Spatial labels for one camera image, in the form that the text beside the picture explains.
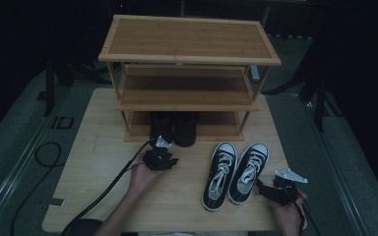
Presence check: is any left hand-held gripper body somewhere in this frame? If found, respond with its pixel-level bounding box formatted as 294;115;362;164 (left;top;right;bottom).
142;135;175;172

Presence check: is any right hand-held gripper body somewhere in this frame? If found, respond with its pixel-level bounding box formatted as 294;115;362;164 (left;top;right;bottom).
269;168;309;207

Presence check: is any black and white sneaker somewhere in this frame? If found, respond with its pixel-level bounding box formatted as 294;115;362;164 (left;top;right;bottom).
201;141;238;212
226;142;271;207

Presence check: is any black leather shoe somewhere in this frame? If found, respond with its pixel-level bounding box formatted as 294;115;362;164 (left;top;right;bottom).
149;111;174;148
172;111;200;148

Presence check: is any wooden shoe rack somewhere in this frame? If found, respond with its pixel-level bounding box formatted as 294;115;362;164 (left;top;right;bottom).
97;14;283;143

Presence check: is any person's right hand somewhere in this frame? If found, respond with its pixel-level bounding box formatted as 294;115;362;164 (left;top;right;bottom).
270;190;309;230

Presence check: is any person's left hand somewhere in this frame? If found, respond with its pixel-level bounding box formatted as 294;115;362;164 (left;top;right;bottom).
128;152;165;199

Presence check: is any black metal stand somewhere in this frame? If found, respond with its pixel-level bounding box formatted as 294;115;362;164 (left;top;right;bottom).
35;53;111;118
261;38;344;133

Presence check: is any black rounded pouch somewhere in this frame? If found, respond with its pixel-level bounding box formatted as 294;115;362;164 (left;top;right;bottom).
61;218;103;236

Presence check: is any right hand-held gripper cable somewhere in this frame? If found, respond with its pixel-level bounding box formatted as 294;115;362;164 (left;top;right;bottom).
291;193;323;236

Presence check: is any hand-held gripper cable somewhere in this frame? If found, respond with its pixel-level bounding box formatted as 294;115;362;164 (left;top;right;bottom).
291;193;323;236
61;140;153;235

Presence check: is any left hand-held gripper cable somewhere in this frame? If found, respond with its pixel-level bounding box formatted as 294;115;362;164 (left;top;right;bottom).
61;140;153;235

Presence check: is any grey post behind rack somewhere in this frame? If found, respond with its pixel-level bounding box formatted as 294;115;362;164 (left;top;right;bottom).
249;64;261;83

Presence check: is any thin black floor cable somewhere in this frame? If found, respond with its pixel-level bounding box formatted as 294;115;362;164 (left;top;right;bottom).
10;141;63;236

